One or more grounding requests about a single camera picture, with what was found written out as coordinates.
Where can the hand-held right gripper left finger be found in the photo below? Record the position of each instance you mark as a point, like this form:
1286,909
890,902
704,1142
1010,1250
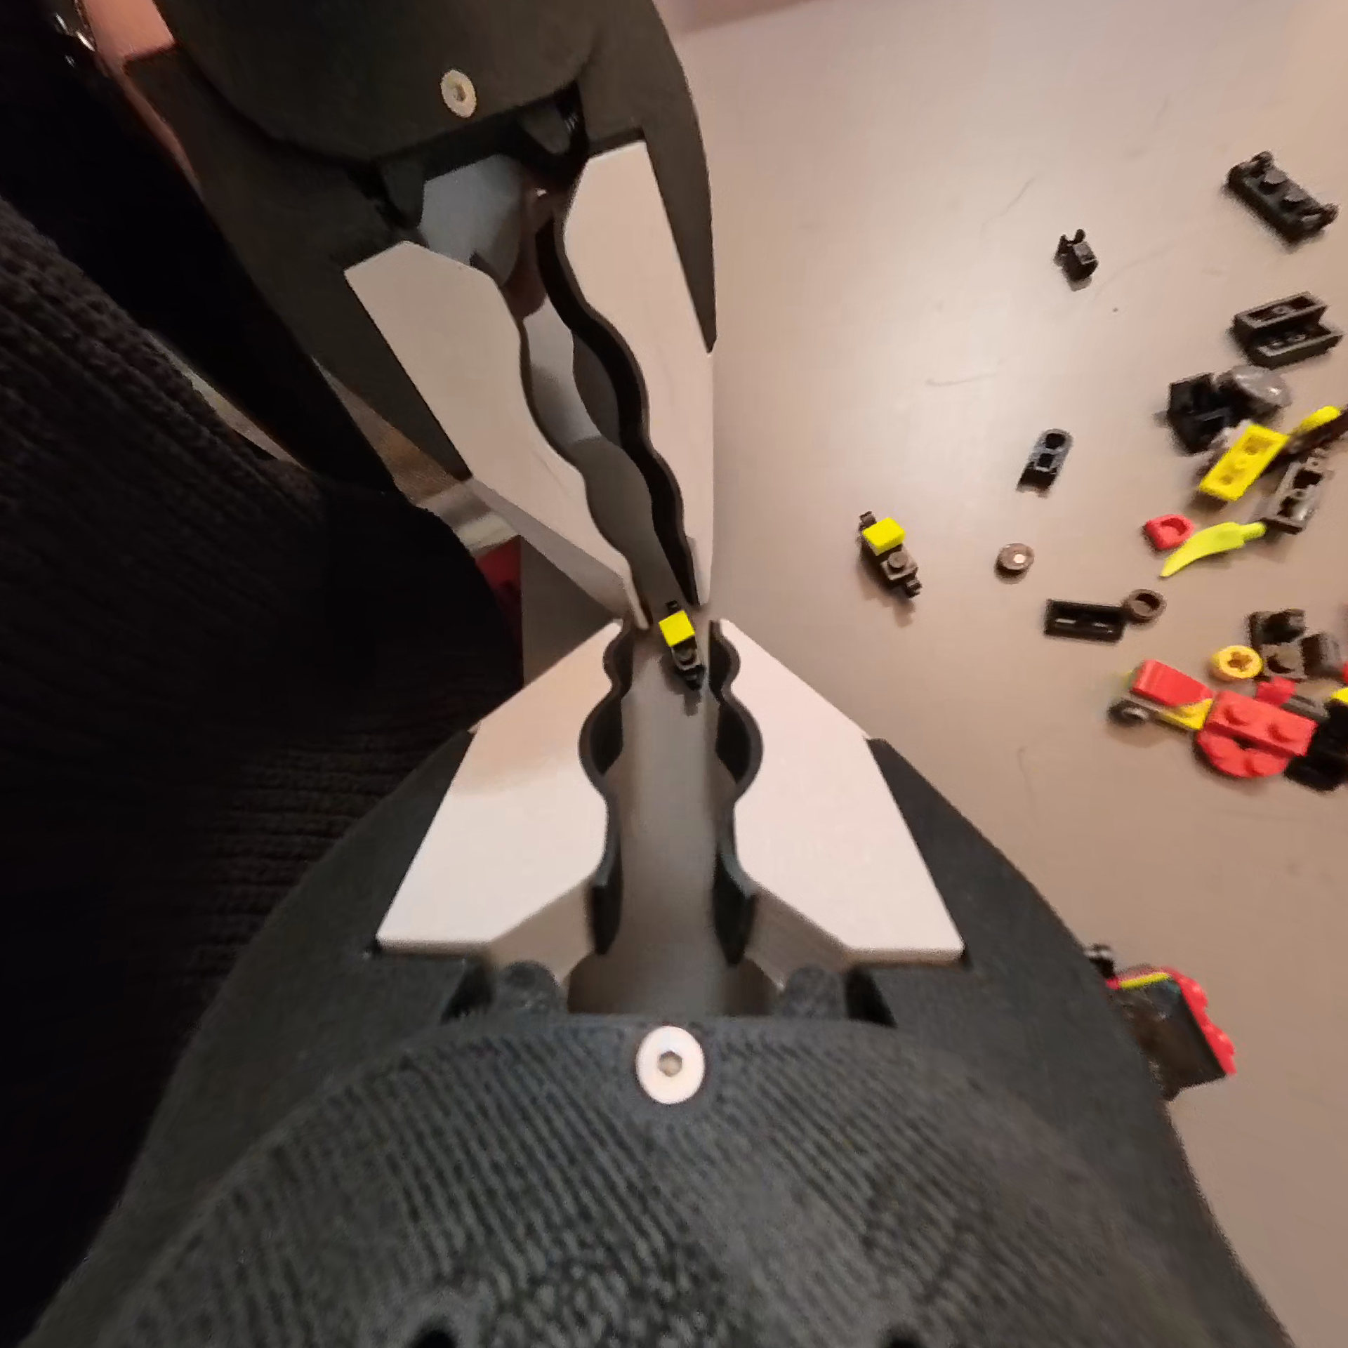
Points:
507,843

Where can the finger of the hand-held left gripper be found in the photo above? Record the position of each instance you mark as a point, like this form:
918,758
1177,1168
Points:
665,316
442,347

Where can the scattered loose lego pieces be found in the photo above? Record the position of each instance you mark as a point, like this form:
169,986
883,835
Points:
1253,725

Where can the red printed magazine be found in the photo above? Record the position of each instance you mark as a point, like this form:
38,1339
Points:
495,574

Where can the partly built lego model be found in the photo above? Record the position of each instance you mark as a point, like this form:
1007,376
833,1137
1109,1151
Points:
1169,1022

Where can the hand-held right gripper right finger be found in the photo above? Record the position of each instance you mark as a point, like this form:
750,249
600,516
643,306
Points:
843,843

